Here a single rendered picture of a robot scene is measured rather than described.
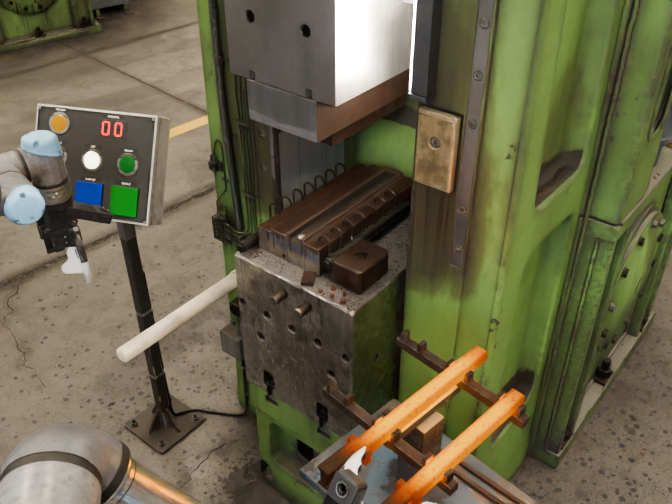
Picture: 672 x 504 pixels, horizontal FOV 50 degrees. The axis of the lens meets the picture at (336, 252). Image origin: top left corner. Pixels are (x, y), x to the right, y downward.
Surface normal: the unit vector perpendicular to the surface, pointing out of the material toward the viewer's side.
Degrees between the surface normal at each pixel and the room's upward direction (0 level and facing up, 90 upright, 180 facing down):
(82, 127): 60
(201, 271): 0
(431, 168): 90
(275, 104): 90
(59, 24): 90
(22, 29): 90
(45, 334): 0
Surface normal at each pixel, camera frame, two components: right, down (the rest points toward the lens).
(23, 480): -0.22, -0.77
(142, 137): -0.20, 0.08
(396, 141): -0.62, 0.45
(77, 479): 0.72, -0.64
